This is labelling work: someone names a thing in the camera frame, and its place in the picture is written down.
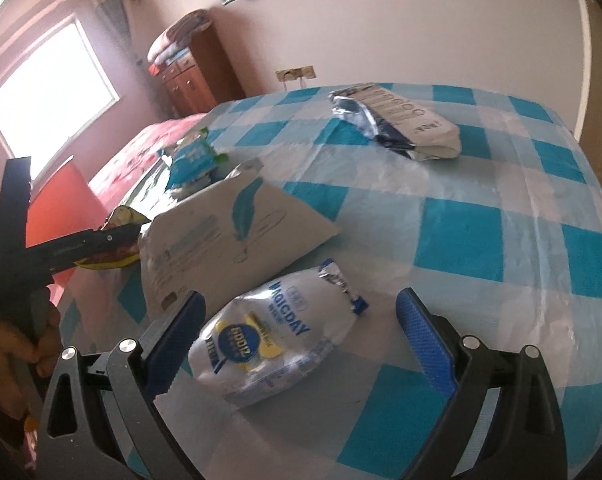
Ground yellow snack bag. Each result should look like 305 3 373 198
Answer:
76 205 150 270

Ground white magicday pouch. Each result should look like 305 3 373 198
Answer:
188 259 369 408

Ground blue snack bag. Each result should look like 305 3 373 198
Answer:
158 127 229 192

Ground left hand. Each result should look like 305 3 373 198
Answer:
0 302 62 419

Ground orange plastic bucket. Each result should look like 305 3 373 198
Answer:
26 156 109 247

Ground pink bed cover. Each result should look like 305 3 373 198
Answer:
85 114 203 214

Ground window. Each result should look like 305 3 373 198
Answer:
0 18 119 178

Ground blue white checkered cloth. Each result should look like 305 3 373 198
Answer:
157 84 602 479

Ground brown wooden cabinet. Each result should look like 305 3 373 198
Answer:
158 25 246 117

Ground folded blankets stack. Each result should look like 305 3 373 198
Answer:
147 9 211 76

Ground grey curtain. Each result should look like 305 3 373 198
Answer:
91 0 136 61

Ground silver black foil bag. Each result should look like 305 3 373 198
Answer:
329 84 461 162

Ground wall power sockets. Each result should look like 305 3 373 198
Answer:
275 65 316 82

